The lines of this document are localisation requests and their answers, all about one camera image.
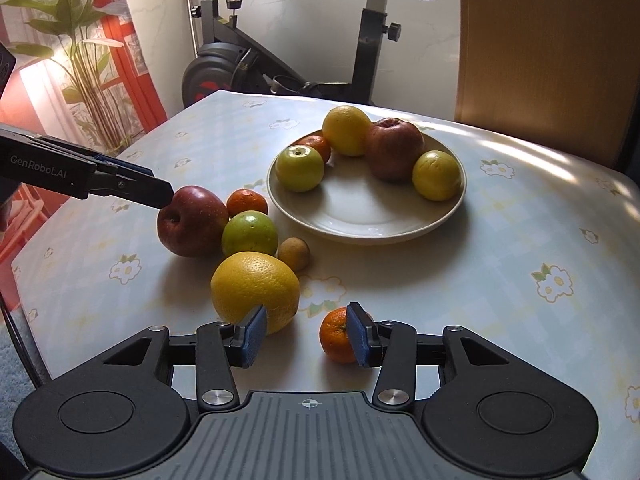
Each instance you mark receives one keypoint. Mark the small tangerine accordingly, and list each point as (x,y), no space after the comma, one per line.
(246,202)

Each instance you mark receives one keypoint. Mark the yellow-green citrus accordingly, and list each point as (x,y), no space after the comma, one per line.
(436,175)

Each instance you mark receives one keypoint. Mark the green apple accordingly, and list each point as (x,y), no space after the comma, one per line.
(299,168)

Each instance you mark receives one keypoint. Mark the cream round plate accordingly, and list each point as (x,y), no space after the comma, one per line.
(360,210)

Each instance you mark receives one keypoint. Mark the small brown kiwi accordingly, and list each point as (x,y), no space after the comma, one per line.
(294,254)

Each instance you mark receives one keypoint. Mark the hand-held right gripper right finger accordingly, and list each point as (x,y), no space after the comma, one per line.
(357,335)

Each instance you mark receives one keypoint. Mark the wooden chair back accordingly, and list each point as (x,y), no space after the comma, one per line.
(540,60)

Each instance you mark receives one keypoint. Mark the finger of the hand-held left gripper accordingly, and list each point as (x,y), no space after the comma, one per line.
(150,192)
(125,165)

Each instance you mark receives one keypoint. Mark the bright red apple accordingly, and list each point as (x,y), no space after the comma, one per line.
(192,220)

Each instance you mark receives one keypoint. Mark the yellow lemon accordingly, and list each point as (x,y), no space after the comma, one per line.
(346,130)

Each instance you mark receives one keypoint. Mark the green citrus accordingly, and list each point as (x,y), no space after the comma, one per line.
(249,234)

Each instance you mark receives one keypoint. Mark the green potted plant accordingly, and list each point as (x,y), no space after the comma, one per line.
(75,60)

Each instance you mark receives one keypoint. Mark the large tangerine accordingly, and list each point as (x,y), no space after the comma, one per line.
(335,335)

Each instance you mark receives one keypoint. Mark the dark red apple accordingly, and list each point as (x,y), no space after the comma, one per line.
(395,150)

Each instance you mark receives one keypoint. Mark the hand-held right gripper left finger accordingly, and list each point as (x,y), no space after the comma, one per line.
(255,332)

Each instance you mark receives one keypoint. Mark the black exercise bike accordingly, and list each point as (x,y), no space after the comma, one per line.
(372,45)

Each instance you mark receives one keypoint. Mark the large yellow orange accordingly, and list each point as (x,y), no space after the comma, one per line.
(250,285)

